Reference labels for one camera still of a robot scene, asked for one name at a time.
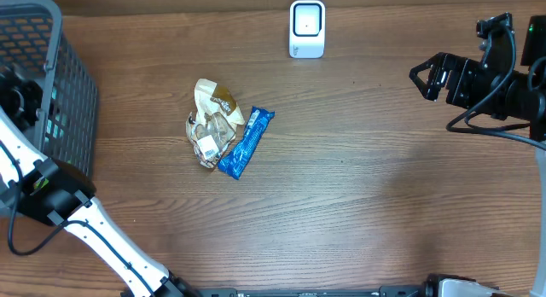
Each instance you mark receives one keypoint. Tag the blue cookie packet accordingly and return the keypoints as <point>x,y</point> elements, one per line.
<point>238,158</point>

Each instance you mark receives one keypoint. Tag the grey plastic mesh basket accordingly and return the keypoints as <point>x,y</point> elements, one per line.
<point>49,115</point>

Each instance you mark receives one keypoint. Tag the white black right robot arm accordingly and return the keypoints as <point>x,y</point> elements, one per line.
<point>503,94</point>

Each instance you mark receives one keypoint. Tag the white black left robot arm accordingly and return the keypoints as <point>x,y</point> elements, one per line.
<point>98,237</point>

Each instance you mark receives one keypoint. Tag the white barcode scanner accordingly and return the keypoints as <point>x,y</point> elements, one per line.
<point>307,29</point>

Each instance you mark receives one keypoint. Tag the beige brown snack bag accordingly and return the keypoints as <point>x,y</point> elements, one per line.
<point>213,128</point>

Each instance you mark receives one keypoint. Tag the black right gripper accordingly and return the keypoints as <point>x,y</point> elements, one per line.
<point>461,67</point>

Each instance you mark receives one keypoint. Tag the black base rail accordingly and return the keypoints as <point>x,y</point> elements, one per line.
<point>383,291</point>

